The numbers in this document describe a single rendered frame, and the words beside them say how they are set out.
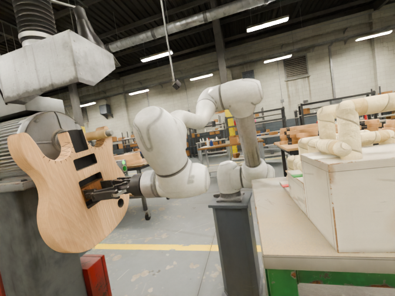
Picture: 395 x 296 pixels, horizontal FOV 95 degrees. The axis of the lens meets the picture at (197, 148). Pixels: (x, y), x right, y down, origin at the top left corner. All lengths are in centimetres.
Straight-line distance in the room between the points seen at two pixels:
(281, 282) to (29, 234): 90
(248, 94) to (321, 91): 1158
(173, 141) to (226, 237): 108
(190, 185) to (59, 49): 53
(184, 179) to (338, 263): 36
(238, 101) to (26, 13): 81
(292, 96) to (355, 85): 305
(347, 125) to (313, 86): 1195
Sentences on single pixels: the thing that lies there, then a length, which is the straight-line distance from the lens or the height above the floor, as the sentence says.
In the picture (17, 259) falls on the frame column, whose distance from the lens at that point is 110.
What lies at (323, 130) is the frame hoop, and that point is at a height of 116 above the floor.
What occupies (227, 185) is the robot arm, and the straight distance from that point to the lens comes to 131.
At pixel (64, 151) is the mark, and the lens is 73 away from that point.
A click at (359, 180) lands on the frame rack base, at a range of 44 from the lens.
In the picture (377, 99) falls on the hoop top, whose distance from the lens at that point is 45.
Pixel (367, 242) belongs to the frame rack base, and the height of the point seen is 95.
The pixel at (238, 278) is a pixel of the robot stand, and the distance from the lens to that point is 158.
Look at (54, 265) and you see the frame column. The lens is 112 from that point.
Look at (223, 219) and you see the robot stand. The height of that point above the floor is 59.
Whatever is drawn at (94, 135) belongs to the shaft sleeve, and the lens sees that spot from 77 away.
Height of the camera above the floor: 119
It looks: 4 degrees down
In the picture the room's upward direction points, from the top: 9 degrees counter-clockwise
